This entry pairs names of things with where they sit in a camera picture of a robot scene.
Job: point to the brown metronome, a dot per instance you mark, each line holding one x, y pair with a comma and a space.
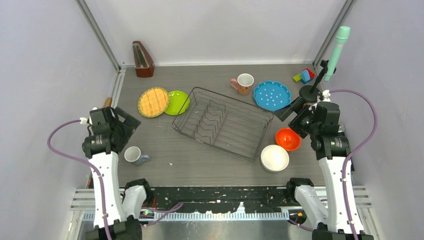
144, 64

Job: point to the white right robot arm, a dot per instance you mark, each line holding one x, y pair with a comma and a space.
339, 220

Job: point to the wooden rolling pin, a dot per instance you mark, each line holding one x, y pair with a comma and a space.
108, 102

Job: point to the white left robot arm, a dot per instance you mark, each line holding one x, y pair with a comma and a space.
116, 213

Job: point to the blue polka dot plate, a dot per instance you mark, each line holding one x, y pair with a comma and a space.
272, 95

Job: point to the black microphone stand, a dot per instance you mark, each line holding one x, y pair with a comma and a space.
310, 92

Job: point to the colourful toy blocks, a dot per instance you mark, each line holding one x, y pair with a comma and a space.
305, 76

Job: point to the orange bowl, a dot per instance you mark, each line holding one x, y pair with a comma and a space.
288, 139

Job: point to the white bowl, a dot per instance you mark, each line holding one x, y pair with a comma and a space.
274, 158

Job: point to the grey blue mug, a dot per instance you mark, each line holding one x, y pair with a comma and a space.
134, 155

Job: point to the black handheld microphone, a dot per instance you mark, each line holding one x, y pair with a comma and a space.
341, 128

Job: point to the yellow woven pattern plate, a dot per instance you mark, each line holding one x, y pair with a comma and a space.
153, 102

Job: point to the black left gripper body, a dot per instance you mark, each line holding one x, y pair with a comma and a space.
126, 129

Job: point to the pink mug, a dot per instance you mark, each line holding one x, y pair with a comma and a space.
243, 83

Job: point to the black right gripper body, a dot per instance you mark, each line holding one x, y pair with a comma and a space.
302, 123

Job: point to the lime green plate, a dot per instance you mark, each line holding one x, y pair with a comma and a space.
179, 101

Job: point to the black wire dish rack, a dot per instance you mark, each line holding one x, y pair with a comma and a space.
224, 122

